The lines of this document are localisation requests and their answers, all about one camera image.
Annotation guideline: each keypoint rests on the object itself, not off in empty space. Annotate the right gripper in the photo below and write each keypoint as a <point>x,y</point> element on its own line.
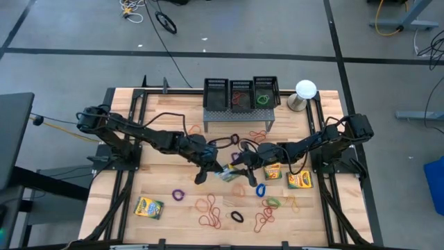
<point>260,152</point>

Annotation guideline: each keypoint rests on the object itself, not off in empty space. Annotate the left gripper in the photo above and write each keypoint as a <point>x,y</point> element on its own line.
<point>201,151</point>

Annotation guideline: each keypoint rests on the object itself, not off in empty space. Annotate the yellow green crayon box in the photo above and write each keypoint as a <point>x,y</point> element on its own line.
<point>227,174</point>
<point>148,207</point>
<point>299,179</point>
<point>273,172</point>

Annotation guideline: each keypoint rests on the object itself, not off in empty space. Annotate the blue coil wristband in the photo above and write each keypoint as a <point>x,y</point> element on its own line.
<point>257,191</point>

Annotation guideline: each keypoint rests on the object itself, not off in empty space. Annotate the orange rubber band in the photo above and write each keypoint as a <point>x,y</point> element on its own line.
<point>195,205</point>
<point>189,133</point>
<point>232,190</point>

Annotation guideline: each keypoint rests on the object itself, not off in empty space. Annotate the purple coil wristband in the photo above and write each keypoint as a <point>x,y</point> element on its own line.
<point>234,155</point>
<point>173,195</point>

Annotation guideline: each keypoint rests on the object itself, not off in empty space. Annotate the black coil wristband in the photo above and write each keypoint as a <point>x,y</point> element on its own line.
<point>242,218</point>
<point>231,139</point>

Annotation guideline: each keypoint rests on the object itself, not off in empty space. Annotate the green coil wristband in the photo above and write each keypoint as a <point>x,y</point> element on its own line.
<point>279,203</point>
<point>257,100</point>

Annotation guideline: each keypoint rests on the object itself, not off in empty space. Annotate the yellow rubber band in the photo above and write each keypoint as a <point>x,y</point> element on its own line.
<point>293,203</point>

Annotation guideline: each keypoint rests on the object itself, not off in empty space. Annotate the black plastic basket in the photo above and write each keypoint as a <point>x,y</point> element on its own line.
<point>215,100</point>
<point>274,87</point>
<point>248,104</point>

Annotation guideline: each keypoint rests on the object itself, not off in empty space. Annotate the red rubber band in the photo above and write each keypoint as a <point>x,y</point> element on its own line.
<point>268,211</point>
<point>204,224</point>
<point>219,222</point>
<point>236,99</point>
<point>256,225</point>
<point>258,132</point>
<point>208,199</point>

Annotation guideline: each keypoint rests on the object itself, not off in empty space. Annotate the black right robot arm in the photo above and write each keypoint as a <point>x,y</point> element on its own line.
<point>312,140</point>

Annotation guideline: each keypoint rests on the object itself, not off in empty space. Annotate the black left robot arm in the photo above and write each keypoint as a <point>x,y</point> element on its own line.
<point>138,130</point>

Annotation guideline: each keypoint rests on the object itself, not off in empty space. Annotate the grey metal table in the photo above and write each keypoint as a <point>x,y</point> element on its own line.
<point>239,115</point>

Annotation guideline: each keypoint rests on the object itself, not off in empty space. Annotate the dark desk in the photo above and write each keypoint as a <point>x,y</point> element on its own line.
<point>52,180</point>

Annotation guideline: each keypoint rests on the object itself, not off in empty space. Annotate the grey desk foot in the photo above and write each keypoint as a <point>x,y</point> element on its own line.
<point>419,115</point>

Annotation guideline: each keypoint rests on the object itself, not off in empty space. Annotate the blue plastic bin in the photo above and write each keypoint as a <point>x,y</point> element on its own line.
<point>435,184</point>

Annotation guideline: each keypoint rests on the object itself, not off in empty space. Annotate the dark grey flat monitor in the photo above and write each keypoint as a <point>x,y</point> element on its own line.
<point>15,139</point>

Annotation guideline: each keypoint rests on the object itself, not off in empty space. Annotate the grey desk leg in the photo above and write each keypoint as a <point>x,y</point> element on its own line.
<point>412,14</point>

